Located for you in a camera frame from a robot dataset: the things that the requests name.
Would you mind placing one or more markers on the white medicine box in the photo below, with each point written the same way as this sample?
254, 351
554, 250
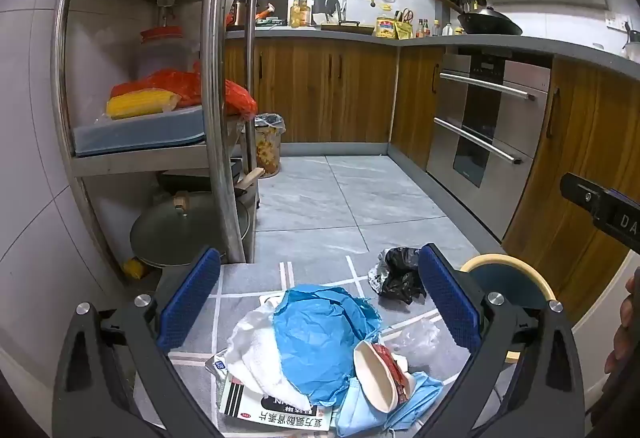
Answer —
270, 413

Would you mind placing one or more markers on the red plastic bag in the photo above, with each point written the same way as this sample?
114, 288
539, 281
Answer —
185, 85

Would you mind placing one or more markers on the amber bottle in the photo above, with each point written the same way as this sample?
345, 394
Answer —
295, 14
305, 14

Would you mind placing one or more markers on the plastic jar with red lid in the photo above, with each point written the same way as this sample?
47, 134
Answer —
160, 58

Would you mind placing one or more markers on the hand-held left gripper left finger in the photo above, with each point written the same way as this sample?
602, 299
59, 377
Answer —
192, 298

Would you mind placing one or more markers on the black plastic bag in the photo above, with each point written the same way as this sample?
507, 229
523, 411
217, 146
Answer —
400, 273

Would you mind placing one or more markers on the patterned waste bin with liner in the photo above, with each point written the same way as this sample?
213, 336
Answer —
267, 148

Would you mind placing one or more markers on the small yellow item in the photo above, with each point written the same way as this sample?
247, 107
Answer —
134, 268

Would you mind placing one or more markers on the wall socket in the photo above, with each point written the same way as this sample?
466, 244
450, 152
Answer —
616, 20

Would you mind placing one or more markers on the dark sink tray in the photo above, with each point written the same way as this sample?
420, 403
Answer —
345, 27

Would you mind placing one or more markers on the person's right forearm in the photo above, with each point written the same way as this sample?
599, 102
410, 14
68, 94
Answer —
617, 408

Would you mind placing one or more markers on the blue paper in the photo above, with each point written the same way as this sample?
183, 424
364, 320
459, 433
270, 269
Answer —
315, 343

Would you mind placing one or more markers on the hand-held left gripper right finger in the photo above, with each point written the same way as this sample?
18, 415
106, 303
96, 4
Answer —
445, 298

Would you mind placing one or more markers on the steel shelf rack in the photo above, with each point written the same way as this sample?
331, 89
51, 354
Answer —
216, 68

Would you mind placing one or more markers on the silver foil wrapper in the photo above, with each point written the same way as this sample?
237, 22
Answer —
376, 275

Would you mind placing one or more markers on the black wok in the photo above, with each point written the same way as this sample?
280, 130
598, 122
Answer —
487, 20

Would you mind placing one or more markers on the steel built-in oven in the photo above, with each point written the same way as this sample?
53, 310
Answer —
480, 118

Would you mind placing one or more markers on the blue bin with yellow rim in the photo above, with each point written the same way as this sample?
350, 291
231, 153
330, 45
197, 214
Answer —
505, 278

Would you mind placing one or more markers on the clear plastic bag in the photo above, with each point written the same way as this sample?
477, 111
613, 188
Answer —
415, 343

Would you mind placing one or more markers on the small condiment bottle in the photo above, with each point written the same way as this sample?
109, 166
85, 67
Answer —
423, 29
436, 29

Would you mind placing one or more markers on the tall wooden cabinet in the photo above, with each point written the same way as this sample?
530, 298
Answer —
590, 143

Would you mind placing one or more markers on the white towel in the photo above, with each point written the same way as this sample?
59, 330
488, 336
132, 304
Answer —
255, 358

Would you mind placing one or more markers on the grey checked mat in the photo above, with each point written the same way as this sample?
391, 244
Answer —
310, 273

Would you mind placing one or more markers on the yellow oil bottle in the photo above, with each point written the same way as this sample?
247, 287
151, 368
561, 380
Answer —
386, 27

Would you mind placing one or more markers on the wooden base cabinets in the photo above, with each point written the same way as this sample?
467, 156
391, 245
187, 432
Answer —
320, 88

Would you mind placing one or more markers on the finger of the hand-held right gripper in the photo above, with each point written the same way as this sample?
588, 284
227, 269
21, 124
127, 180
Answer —
580, 195

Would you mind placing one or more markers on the steel faucet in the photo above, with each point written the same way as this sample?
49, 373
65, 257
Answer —
336, 5

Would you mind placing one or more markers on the white red-lined cup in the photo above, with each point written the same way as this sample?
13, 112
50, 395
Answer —
375, 378

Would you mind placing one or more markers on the blue face mask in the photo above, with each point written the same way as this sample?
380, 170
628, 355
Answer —
360, 413

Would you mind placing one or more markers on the yellow corn cob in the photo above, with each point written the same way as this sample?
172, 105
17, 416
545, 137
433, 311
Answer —
140, 103

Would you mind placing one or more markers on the person's right hand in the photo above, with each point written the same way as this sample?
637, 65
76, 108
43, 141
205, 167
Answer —
627, 313

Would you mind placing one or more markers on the silver blue wipes packet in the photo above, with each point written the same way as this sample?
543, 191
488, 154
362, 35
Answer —
217, 363

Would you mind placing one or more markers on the yellow utensil holder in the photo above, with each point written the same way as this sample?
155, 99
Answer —
403, 28

